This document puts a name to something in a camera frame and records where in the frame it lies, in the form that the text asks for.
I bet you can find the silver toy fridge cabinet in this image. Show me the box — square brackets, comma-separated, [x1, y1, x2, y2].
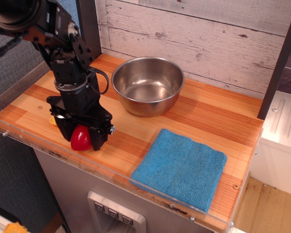
[35, 150, 229, 233]

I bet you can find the yellow object bottom corner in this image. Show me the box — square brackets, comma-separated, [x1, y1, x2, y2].
[3, 222, 28, 233]

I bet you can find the clear acrylic guard rail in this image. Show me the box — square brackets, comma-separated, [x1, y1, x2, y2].
[0, 72, 263, 233]

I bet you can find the yellow scrub brush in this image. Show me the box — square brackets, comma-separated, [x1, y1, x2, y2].
[49, 116, 57, 126]

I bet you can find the blue folded cloth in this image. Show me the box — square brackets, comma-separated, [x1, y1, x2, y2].
[130, 129, 227, 212]

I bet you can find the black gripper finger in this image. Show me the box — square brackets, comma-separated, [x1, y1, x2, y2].
[54, 115, 77, 141]
[88, 126, 108, 151]

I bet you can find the red toy strawberry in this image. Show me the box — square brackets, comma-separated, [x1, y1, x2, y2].
[70, 125, 92, 151]

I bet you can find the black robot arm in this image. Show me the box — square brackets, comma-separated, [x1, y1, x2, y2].
[0, 0, 114, 151]

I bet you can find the white toy sink unit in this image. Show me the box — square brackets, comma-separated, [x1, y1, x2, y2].
[249, 91, 291, 194]

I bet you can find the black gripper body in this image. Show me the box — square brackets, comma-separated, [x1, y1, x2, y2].
[47, 72, 115, 134]

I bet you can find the grey dispenser button panel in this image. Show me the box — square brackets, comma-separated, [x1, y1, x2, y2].
[87, 191, 147, 233]

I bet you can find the silver metal bowl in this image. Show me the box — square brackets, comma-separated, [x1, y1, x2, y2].
[112, 57, 185, 117]

